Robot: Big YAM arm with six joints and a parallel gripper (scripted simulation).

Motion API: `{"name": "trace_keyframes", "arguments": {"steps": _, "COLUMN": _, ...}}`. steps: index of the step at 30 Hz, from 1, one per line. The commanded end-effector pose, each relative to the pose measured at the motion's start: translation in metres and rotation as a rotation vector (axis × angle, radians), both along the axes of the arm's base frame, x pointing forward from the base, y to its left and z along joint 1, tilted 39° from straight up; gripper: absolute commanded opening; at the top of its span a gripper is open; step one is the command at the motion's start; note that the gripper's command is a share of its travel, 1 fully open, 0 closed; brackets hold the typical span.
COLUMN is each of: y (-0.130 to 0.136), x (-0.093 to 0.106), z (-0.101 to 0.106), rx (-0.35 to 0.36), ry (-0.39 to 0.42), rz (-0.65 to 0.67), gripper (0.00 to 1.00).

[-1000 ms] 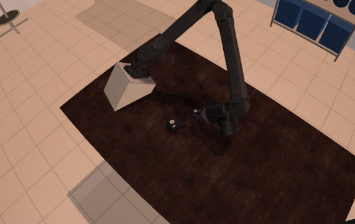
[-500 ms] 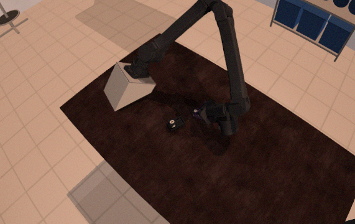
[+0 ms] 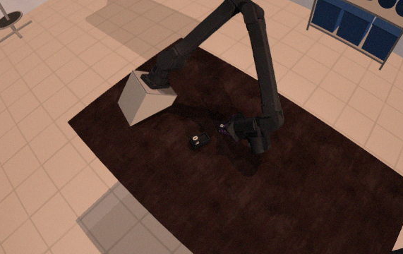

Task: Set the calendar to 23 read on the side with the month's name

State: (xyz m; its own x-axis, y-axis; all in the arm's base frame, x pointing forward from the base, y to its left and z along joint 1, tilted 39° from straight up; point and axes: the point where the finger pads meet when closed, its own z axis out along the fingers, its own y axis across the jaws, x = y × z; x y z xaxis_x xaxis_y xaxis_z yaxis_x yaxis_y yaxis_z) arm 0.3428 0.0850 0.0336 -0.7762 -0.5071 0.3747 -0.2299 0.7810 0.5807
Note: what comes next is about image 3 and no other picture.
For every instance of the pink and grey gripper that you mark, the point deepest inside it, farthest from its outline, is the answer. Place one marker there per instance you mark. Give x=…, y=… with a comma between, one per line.
x=234, y=124

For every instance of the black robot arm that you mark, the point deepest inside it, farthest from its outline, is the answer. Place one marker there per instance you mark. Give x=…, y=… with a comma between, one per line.
x=176, y=57

